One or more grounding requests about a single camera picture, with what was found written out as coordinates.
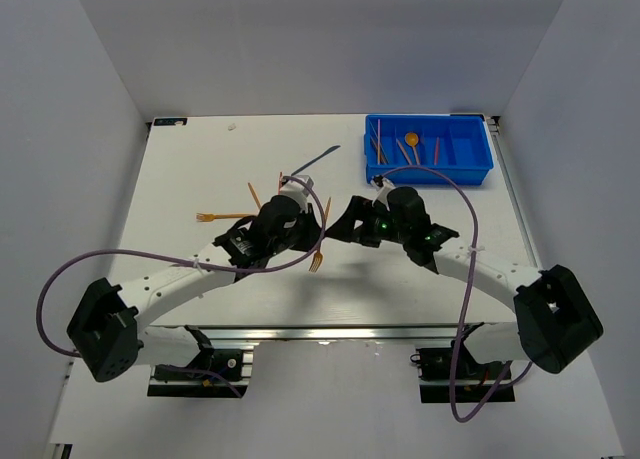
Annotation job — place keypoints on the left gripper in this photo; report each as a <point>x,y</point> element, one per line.
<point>312,228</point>

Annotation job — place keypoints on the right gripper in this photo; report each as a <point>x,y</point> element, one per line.
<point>359,208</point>

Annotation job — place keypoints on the orange plastic knife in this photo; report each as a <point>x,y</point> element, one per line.
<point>254,195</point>

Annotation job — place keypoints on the yellow fork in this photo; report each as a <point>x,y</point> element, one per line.
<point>210,217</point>

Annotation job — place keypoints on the orange plastic fork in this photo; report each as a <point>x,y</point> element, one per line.
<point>318,257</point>

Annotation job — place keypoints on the dark blue chopstick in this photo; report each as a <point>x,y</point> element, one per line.
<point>384,153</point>

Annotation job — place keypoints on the red plastic fork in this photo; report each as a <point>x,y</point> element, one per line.
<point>436,151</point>

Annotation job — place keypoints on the orange chopstick diagonal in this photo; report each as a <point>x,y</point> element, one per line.
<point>378,142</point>

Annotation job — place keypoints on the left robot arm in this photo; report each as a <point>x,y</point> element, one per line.
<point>114,328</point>

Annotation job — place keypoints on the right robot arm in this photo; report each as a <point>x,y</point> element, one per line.
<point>554,320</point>

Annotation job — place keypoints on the blue compartment tray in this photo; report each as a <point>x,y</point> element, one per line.
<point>465,153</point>

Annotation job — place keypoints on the dark blue plastic knife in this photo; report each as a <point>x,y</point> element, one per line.
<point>311,162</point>

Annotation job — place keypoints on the dark label sticker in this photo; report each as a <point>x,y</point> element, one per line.
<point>169,122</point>

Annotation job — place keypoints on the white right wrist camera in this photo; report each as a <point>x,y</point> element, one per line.
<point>384,187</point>

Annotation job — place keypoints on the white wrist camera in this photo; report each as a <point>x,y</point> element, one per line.
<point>384,187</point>
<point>298,189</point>

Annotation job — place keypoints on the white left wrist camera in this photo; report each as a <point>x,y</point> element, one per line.
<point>298,189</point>

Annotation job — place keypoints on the aluminium table rail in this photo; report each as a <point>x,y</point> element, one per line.
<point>325,333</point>

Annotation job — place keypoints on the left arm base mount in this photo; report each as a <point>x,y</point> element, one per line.
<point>186,364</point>

